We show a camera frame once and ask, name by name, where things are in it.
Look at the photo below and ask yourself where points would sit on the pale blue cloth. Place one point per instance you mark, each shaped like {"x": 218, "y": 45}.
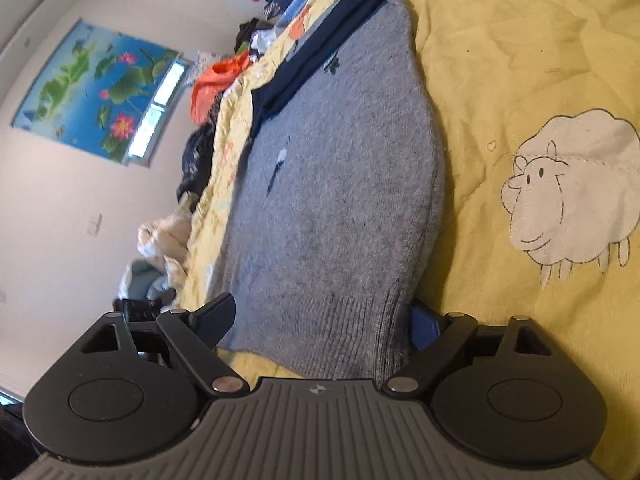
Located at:
{"x": 142, "y": 280}

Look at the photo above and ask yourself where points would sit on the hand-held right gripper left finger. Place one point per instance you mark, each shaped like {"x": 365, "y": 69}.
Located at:
{"x": 217, "y": 320}

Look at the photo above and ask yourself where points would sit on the cream cloth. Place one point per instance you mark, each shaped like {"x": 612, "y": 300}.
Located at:
{"x": 165, "y": 240}

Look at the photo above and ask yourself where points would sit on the white crumpled cloth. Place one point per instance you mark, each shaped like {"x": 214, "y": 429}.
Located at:
{"x": 262, "y": 42}

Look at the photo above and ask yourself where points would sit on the grey sweater with navy sleeves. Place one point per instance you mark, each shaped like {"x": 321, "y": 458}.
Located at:
{"x": 340, "y": 185}

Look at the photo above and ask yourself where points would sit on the dark floral cloth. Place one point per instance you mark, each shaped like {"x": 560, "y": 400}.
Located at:
{"x": 197, "y": 160}

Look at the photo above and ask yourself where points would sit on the yellow printed blanket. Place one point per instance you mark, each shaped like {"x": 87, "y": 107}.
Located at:
{"x": 500, "y": 85}

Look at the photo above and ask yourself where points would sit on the orange plastic bag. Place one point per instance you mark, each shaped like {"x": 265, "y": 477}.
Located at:
{"x": 215, "y": 82}

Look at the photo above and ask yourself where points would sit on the black clothes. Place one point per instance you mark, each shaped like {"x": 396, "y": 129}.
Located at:
{"x": 247, "y": 35}

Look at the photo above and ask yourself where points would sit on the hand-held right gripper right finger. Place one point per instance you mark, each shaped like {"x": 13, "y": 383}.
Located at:
{"x": 424, "y": 332}

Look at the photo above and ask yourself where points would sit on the light blue knit garment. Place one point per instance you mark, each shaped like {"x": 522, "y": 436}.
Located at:
{"x": 295, "y": 7}

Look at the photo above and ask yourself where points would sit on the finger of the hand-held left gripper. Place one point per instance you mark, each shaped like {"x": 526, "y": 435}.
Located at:
{"x": 137, "y": 308}

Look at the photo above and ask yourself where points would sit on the lotus flower wall poster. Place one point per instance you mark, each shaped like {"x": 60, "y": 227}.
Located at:
{"x": 85, "y": 90}

